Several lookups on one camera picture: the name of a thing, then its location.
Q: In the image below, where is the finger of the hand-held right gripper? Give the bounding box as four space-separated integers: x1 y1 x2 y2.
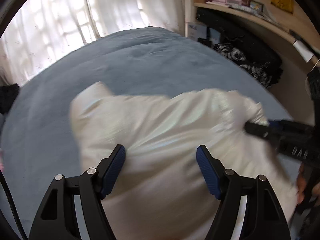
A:
244 120 280 140

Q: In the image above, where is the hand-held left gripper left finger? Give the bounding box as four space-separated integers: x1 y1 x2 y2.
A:
29 144 126 240

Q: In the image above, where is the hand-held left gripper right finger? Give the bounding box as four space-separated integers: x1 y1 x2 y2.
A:
196 145 292 240

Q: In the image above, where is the cream white pillow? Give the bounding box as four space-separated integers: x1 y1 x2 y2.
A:
69 81 304 240

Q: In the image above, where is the pile of black clothes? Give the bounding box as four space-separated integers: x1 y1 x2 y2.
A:
196 7 284 88

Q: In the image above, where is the person's right hand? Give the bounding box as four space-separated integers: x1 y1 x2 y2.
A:
296 166 307 204

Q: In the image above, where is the wooden shelf unit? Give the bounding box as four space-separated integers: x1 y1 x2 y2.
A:
194 0 320 68

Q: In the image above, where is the blue fleece bed blanket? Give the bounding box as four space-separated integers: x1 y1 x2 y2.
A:
0 26 295 240

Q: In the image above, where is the white and blue box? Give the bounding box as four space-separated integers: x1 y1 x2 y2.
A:
187 22 208 40

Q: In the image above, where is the small framed picture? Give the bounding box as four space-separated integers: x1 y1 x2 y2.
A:
250 1 264 12

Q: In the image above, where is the black plush toy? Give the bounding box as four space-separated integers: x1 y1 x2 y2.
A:
0 84 20 114

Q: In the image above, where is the white floral curtain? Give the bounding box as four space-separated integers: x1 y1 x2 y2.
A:
0 0 194 85

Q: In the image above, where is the black cable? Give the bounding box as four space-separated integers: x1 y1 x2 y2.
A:
0 172 28 240

